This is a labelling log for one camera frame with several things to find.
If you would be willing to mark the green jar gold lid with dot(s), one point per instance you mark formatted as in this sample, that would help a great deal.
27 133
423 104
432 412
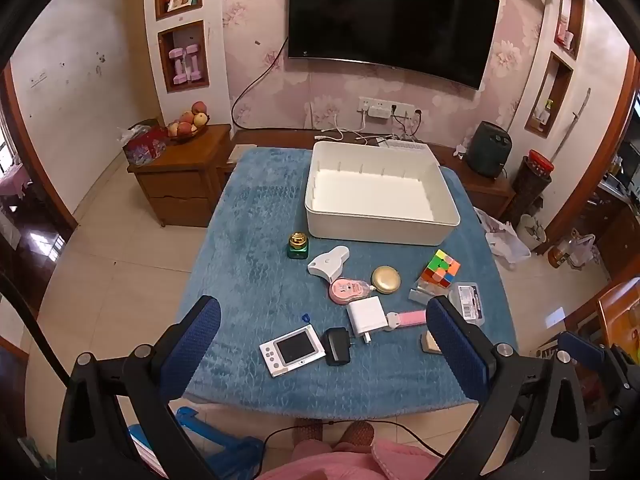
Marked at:
298 247

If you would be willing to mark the red tissue box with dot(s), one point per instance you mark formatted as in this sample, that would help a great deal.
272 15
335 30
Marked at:
145 145

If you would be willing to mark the small white bucket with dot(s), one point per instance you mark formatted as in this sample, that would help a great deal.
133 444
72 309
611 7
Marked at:
531 232

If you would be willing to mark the white charger plug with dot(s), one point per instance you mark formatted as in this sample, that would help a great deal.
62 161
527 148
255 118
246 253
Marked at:
366 317

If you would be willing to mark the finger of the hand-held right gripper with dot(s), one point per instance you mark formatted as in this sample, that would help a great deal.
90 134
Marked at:
582 345

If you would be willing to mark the gold round compact case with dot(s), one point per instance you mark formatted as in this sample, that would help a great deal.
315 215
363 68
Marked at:
385 280

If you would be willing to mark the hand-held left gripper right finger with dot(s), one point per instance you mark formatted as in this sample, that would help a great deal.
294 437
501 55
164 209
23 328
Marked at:
450 340

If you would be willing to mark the clear case with label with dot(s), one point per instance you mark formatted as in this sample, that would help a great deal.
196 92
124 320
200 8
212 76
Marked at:
469 302

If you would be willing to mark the pink correction tape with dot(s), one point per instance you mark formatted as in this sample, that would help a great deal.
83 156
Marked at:
347 290

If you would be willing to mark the small wooden stamp block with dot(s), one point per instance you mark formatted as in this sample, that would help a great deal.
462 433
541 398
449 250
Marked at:
429 344

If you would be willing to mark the white handheld game console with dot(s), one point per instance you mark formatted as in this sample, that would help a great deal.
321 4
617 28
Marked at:
292 350

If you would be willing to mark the pink dumbbell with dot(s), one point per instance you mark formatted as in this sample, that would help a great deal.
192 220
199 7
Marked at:
177 66
194 62

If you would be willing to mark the white plastic bag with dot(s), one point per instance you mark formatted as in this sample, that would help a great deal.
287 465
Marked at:
502 240

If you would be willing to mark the wooden side cabinet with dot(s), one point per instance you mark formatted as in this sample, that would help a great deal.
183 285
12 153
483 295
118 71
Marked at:
175 185

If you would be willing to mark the small blue pick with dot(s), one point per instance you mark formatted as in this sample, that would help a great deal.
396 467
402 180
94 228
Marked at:
305 318

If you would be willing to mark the bowl of apples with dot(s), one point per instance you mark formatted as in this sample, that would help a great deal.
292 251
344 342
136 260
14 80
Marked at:
187 122

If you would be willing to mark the low wooden television bench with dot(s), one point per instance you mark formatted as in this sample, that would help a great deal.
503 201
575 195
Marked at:
485 195

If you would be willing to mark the white power strip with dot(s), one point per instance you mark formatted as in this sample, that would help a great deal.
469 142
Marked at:
405 144

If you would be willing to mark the white plastic storage box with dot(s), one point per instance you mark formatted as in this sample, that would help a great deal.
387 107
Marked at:
370 190

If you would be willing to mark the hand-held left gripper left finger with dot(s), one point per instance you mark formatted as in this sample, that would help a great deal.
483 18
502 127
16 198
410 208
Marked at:
197 335

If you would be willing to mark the white wall outlet strip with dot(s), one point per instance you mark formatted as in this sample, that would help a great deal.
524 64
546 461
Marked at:
380 108

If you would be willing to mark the clear plastic bag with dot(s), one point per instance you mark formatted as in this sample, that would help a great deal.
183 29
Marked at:
575 252

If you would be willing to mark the wooden chair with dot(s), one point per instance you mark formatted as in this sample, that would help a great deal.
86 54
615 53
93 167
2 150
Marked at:
620 310

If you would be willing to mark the black flat screen television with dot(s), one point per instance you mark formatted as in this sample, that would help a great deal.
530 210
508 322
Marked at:
390 15

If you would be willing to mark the colourful puzzle cube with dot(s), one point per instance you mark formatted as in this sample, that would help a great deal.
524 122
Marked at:
440 269

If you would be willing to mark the blue plastic stool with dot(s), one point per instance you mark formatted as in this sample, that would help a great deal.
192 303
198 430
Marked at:
225 447

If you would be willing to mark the pink fleece garment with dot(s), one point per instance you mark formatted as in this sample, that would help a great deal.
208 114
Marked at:
345 462

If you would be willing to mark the black power adapter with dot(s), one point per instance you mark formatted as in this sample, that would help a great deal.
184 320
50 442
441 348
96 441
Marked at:
338 346

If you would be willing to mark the dark wicker basket red rim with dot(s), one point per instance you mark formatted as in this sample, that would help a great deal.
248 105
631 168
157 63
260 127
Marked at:
530 185

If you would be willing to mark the blue fluffy blanket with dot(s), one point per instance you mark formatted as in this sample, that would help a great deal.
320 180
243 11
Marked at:
260 260

